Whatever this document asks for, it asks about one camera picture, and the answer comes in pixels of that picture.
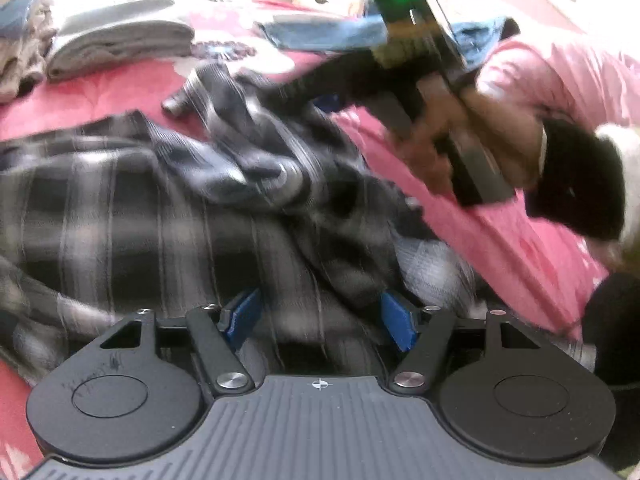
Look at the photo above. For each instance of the black white plaid shirt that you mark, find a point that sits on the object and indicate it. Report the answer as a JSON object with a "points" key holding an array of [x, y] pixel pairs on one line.
{"points": [[120, 215]]}

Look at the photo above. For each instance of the camera box with green light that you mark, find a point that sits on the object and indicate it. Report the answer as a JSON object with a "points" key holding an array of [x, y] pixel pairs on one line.
{"points": [[413, 31]]}

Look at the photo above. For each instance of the person's right hand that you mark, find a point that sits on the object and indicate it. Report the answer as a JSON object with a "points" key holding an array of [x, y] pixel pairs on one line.
{"points": [[512, 135]]}

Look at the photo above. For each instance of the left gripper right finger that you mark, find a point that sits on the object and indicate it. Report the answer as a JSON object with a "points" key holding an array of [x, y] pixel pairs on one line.
{"points": [[422, 336]]}

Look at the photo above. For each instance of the black sleeve right forearm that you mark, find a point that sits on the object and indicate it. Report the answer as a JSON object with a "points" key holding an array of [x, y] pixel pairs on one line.
{"points": [[581, 184]]}

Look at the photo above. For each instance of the blue denim jeans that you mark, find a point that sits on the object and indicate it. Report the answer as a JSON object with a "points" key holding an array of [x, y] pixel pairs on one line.
{"points": [[475, 40]]}

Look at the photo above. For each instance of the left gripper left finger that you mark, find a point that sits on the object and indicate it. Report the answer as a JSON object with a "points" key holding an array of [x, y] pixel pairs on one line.
{"points": [[217, 332]]}

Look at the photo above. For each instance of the folded grey clothes stack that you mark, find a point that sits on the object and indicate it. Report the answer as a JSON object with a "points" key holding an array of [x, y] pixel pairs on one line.
{"points": [[119, 34]]}

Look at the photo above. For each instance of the beige folded clothes pile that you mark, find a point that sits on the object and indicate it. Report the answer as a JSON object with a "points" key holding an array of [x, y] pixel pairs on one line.
{"points": [[26, 37]]}

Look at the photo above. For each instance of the pink quilted comforter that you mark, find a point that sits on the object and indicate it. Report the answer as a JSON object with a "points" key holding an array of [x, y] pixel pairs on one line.
{"points": [[566, 74]]}

